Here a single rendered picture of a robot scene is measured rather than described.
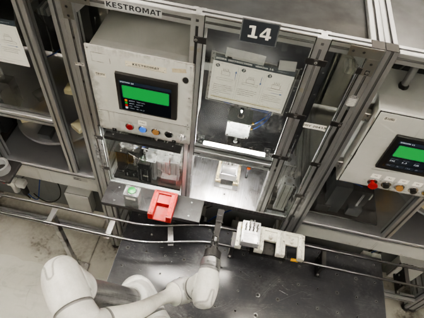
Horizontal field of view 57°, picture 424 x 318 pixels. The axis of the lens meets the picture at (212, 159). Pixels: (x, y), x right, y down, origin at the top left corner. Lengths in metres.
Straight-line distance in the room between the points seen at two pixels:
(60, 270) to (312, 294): 1.38
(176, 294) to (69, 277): 0.53
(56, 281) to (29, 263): 1.73
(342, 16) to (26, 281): 2.56
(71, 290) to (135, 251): 0.93
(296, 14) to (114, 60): 0.68
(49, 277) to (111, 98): 0.74
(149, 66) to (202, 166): 0.93
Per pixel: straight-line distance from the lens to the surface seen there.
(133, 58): 1.51
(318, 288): 2.32
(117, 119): 1.78
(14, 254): 3.20
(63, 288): 1.40
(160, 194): 2.11
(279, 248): 2.12
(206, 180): 2.22
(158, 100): 1.58
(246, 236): 2.06
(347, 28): 1.47
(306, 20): 1.45
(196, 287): 1.68
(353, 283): 2.41
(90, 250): 3.07
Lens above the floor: 2.75
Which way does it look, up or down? 52 degrees down
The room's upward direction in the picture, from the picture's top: 8 degrees clockwise
